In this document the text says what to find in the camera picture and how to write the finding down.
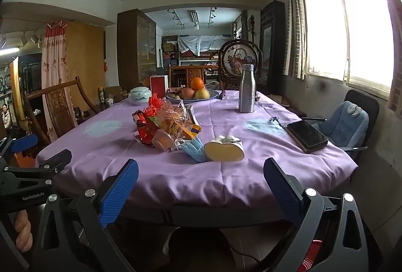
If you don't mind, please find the clear cellophane wrapper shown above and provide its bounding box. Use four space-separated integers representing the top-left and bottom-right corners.
157 102 189 137

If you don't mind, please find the wooden glass cabinet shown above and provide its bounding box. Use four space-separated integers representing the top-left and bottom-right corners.
117 9 158 90

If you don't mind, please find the red box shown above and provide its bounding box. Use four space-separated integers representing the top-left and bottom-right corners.
150 75 167 97

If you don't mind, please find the brown paper cup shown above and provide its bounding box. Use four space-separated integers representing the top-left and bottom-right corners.
152 129 175 152

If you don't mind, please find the red ribbon bow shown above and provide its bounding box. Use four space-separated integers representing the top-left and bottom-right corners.
147 93 164 117

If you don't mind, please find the red snack packet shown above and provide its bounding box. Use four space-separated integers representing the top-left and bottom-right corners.
132 111 159 147

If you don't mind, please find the purple tablecloth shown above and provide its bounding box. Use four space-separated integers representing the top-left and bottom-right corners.
34 90 359 206

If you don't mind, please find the grey cloth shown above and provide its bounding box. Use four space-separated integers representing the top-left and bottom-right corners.
342 104 362 117

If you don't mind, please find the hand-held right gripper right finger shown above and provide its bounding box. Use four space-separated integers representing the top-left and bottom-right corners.
263 158 382 272

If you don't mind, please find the black smartphone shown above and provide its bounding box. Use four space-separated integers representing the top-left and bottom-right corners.
286 119 329 154

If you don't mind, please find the carved wooden chair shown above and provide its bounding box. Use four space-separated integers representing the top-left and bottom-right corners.
168 65 208 90

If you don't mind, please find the key chain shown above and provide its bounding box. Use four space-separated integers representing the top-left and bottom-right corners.
269 116 286 129

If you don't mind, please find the round decorative table screen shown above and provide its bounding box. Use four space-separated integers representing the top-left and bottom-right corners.
218 39 263 94

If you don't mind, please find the blue seat cushion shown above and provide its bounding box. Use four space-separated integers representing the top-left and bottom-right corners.
312 101 369 148

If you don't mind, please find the dark tall cabinet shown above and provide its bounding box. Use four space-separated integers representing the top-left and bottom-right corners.
259 0 286 94

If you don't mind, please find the blue face mask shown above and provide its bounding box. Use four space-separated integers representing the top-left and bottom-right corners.
180 137 206 163

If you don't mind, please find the white cloth cover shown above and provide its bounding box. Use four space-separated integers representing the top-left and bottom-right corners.
177 35 234 56

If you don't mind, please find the orange cardboard box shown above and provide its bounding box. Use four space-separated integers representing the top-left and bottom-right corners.
184 124 202 139

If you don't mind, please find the white and cream ornament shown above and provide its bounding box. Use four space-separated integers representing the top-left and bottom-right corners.
204 135 245 162

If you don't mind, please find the black office chair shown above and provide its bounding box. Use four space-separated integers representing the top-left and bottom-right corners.
301 90 380 162

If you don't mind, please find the curved wooden armchair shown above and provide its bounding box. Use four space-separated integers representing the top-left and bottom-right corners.
20 76 98 147

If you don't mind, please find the stainless steel bottle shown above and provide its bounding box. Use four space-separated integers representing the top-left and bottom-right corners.
238 64 257 114

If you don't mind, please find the white ceramic jar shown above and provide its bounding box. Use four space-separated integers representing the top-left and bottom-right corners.
128 86 152 104

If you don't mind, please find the bright window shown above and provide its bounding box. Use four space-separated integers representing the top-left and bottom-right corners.
300 0 399 100

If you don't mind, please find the blue fruit plate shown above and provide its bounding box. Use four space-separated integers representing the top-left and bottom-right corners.
166 88 220 102

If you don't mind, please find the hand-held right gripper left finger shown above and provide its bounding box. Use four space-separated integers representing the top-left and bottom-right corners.
31 159 145 272

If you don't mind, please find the pink floral curtain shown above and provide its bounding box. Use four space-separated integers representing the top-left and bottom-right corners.
41 21 68 141

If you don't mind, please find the person's left hand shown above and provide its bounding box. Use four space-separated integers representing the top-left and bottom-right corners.
14 208 33 252

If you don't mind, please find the striped window curtain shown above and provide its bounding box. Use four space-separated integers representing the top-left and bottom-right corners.
283 0 309 81

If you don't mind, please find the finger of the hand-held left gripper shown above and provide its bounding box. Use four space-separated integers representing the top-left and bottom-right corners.
0 134 39 166
3 149 73 186

